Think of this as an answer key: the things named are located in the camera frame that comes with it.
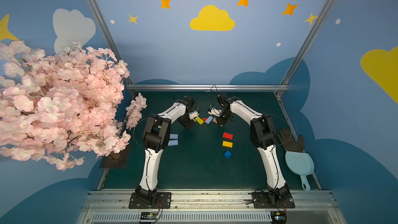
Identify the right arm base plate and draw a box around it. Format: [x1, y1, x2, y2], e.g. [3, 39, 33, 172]
[251, 191, 295, 209]

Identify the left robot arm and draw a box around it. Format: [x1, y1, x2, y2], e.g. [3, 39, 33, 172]
[135, 95, 199, 206]

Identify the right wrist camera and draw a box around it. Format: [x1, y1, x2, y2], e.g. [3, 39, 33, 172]
[208, 107, 221, 117]

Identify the dark tree base plate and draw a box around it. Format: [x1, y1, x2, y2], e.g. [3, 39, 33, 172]
[99, 145, 131, 169]

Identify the aluminium front rail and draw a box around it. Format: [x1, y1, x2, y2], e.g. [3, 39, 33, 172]
[77, 189, 346, 224]

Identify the red rectangular block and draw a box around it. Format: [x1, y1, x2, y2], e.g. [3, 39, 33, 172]
[222, 132, 233, 140]

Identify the light blue block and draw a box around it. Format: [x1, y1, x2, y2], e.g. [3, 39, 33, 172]
[170, 134, 178, 140]
[205, 116, 214, 124]
[168, 140, 178, 146]

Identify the yellow rectangular block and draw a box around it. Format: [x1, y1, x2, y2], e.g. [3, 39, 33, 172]
[222, 141, 233, 148]

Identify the aluminium back frame bar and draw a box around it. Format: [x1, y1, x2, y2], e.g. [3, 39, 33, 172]
[126, 84, 289, 92]

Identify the right controller board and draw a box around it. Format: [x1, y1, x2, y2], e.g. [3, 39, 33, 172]
[271, 212, 287, 224]

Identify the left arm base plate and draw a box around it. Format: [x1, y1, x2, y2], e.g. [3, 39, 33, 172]
[128, 192, 172, 209]

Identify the left controller board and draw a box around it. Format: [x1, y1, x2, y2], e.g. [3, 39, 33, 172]
[140, 212, 158, 222]

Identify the pink cherry blossom tree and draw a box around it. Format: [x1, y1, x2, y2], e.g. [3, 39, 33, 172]
[1, 40, 147, 171]

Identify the lime green rectangular block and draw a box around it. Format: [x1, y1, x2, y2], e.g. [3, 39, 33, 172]
[195, 117, 204, 125]

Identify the blue cube block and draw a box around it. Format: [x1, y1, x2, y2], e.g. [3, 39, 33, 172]
[224, 150, 232, 159]

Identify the light blue dustpan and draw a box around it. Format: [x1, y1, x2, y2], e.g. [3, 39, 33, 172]
[285, 151, 315, 191]

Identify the controller board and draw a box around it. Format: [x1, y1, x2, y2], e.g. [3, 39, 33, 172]
[140, 212, 158, 222]
[271, 212, 287, 224]

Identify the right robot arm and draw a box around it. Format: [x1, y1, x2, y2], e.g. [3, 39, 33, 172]
[214, 93, 290, 204]

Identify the black rubber glove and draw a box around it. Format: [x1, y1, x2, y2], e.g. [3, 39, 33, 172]
[277, 128, 305, 152]

